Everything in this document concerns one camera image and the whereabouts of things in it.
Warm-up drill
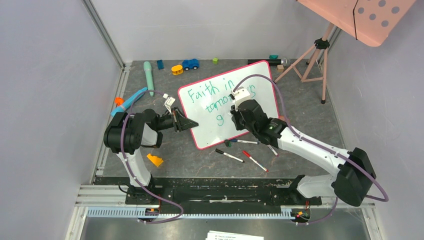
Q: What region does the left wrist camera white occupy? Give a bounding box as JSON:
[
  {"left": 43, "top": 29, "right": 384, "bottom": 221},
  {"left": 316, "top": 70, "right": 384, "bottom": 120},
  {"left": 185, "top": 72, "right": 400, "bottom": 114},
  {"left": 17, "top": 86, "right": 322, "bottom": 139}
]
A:
[{"left": 162, "top": 93, "right": 176, "bottom": 115}]

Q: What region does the green marker cap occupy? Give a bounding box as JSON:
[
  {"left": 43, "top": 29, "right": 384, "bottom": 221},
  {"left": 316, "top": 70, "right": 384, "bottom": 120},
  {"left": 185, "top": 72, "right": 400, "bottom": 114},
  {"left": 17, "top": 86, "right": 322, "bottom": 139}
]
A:
[{"left": 224, "top": 139, "right": 231, "bottom": 148}]

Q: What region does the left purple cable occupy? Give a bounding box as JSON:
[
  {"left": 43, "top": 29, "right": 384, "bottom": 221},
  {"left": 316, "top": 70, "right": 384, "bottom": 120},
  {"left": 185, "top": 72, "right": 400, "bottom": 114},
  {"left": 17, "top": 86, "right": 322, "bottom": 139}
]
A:
[{"left": 119, "top": 91, "right": 185, "bottom": 225}]

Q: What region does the black whiteboard marker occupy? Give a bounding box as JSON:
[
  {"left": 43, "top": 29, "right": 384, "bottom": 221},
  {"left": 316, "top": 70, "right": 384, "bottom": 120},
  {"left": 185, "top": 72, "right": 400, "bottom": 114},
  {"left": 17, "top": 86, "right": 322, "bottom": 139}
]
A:
[{"left": 215, "top": 148, "right": 245, "bottom": 163}]

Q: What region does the wooden cube block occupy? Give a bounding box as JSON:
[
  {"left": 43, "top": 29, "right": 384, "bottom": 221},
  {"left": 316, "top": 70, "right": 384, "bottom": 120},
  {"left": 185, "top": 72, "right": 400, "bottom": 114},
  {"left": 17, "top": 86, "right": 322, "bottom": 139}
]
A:
[{"left": 276, "top": 64, "right": 285, "bottom": 73}]

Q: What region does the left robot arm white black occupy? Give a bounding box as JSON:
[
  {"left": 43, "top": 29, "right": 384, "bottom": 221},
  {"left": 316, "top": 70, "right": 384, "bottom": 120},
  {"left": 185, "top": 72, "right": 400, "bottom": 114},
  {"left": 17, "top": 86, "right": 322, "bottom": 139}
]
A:
[{"left": 103, "top": 107, "right": 199, "bottom": 204}]

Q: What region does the white paper sheet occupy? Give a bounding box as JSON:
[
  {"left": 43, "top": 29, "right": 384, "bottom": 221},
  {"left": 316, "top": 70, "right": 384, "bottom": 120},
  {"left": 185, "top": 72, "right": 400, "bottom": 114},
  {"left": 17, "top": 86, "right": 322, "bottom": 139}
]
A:
[{"left": 205, "top": 230, "right": 265, "bottom": 240}]

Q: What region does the pink tripod stand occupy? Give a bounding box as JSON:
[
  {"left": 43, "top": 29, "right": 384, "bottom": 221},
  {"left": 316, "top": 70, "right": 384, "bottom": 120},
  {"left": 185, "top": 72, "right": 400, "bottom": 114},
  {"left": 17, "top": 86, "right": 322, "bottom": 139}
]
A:
[{"left": 274, "top": 22, "right": 335, "bottom": 104}]

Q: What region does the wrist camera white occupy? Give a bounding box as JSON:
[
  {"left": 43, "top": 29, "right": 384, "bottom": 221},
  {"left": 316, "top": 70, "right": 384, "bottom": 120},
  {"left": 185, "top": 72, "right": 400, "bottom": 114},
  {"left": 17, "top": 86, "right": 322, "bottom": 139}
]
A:
[
  {"left": 162, "top": 93, "right": 176, "bottom": 115},
  {"left": 230, "top": 87, "right": 252, "bottom": 111}
]

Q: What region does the purple whiteboard marker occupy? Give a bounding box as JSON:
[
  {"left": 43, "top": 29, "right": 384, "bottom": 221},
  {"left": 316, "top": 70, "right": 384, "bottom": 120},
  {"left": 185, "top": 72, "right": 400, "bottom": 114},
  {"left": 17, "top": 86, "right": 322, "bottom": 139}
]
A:
[{"left": 267, "top": 145, "right": 279, "bottom": 156}]

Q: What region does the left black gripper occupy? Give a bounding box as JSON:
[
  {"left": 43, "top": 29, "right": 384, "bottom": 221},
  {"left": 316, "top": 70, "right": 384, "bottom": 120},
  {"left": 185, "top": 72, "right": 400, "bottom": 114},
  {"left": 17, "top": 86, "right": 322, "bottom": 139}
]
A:
[{"left": 155, "top": 107, "right": 199, "bottom": 133}]

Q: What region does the pink perforated board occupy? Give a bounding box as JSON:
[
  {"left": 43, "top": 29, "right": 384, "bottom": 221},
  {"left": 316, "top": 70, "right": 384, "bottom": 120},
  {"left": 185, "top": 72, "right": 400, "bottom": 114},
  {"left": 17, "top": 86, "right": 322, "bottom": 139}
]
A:
[{"left": 298, "top": 0, "right": 416, "bottom": 47}]

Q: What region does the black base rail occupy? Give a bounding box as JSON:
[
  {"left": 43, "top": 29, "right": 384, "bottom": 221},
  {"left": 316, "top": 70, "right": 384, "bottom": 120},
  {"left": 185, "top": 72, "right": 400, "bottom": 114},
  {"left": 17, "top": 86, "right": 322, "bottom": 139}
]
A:
[{"left": 118, "top": 175, "right": 335, "bottom": 209}]

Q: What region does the pink framed whiteboard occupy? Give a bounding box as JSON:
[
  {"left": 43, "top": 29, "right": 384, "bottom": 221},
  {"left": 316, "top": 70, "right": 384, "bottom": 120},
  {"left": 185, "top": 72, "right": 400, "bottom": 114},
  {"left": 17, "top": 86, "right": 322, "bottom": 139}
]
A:
[{"left": 177, "top": 60, "right": 279, "bottom": 150}]

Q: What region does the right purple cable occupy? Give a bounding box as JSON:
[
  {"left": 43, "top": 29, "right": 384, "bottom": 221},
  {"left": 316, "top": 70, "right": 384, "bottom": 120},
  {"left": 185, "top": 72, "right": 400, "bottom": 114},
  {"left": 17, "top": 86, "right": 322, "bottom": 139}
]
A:
[{"left": 232, "top": 74, "right": 389, "bottom": 227}]

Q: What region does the white cable duct strip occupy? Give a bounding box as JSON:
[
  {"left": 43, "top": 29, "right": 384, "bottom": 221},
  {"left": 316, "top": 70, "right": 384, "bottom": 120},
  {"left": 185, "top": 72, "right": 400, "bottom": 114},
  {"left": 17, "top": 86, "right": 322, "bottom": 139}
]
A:
[{"left": 86, "top": 205, "right": 294, "bottom": 220}]

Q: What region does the red whiteboard marker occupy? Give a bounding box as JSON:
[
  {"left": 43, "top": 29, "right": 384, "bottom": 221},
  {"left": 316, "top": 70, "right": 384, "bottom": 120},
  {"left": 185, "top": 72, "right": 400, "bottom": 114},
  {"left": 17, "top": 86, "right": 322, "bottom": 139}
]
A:
[{"left": 242, "top": 150, "right": 269, "bottom": 173}]

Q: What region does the yellow oval toy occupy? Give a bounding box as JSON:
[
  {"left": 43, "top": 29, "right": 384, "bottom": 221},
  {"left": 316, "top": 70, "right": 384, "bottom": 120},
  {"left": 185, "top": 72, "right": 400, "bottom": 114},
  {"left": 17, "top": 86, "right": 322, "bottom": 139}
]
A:
[{"left": 171, "top": 64, "right": 184, "bottom": 76}]

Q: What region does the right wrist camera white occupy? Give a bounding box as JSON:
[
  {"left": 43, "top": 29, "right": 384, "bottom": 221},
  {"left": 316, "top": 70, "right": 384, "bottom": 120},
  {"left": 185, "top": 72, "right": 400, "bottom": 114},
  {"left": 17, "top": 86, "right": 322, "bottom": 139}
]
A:
[{"left": 230, "top": 87, "right": 252, "bottom": 111}]

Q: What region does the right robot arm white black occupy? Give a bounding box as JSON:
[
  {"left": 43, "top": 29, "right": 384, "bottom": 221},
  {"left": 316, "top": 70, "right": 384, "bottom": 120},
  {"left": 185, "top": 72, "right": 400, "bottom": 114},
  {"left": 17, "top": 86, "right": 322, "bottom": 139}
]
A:
[{"left": 230, "top": 99, "right": 376, "bottom": 207}]

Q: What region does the orange toy piece left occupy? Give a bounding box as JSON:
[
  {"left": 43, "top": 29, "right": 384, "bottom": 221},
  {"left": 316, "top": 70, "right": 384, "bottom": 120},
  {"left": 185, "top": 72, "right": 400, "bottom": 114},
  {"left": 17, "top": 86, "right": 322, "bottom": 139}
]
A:
[{"left": 114, "top": 97, "right": 125, "bottom": 106}]

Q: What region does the blue whiteboard marker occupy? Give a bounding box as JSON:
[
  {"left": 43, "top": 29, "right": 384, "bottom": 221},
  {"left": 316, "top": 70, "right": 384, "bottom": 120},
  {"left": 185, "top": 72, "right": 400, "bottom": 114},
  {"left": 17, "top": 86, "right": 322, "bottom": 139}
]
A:
[{"left": 229, "top": 139, "right": 259, "bottom": 145}]

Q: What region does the green cube block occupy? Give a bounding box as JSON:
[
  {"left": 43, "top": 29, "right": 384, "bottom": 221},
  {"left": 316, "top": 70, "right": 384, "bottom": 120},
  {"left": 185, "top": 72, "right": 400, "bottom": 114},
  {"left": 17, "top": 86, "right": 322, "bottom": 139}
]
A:
[{"left": 212, "top": 57, "right": 219, "bottom": 65}]

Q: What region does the blue toy tube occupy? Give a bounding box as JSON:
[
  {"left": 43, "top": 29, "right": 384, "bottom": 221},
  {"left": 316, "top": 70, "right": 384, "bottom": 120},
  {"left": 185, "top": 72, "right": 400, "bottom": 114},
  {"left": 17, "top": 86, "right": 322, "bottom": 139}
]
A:
[{"left": 110, "top": 87, "right": 148, "bottom": 117}]

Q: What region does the blue toy car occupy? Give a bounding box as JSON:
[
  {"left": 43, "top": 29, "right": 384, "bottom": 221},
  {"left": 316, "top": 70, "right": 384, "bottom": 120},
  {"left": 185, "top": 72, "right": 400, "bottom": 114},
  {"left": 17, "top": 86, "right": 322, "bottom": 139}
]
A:
[{"left": 181, "top": 58, "right": 200, "bottom": 71}]

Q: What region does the purple cable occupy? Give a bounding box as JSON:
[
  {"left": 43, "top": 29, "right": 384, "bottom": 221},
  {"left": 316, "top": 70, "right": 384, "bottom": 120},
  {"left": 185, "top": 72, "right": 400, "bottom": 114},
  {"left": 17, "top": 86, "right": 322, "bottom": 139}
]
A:
[
  {"left": 232, "top": 74, "right": 389, "bottom": 227},
  {"left": 119, "top": 91, "right": 185, "bottom": 225}
]

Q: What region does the yellow plastic wedge block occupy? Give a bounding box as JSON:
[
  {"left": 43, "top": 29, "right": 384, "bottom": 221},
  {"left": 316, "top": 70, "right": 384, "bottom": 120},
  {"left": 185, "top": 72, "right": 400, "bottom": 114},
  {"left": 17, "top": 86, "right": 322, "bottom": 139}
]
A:
[{"left": 146, "top": 153, "right": 164, "bottom": 168}]

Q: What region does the dark blue block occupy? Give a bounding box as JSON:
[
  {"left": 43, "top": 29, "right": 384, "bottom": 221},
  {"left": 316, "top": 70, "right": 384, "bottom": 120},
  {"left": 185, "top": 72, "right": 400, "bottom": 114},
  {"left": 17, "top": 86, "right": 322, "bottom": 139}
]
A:
[{"left": 156, "top": 59, "right": 165, "bottom": 70}]

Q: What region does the mint green toy tube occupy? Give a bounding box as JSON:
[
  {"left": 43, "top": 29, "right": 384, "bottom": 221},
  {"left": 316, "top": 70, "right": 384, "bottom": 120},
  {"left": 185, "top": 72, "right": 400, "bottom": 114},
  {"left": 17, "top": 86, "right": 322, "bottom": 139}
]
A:
[{"left": 143, "top": 61, "right": 154, "bottom": 90}]

